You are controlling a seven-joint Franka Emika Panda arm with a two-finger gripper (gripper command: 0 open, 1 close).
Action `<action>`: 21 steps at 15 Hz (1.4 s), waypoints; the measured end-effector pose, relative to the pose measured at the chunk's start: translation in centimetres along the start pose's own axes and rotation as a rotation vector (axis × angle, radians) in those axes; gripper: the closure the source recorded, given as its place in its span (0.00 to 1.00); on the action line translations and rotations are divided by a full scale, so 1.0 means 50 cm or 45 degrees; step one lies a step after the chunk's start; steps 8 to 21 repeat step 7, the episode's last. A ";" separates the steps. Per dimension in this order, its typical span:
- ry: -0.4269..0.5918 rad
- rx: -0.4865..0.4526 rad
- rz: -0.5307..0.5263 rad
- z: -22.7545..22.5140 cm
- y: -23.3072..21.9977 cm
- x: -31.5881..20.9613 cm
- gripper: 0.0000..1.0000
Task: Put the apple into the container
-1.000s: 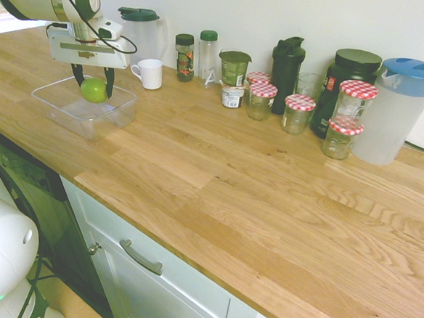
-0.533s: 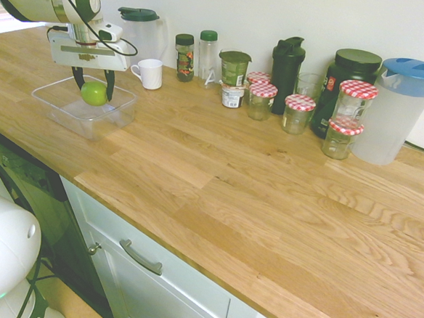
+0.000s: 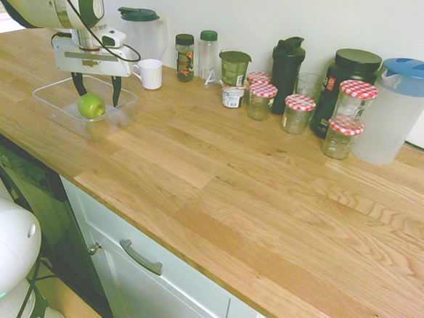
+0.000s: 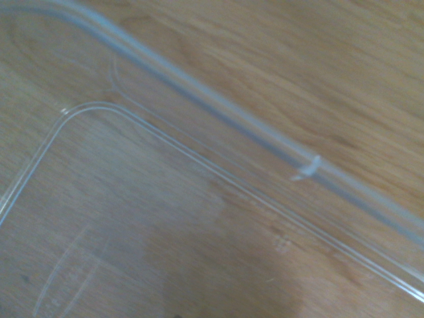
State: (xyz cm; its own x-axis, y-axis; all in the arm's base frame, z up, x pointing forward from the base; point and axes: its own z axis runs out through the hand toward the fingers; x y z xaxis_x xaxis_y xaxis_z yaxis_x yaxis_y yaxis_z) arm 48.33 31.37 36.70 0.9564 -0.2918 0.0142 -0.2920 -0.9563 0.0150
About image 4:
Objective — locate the clear plastic square container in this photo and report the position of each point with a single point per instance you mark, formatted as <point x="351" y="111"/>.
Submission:
<point x="132" y="198"/>

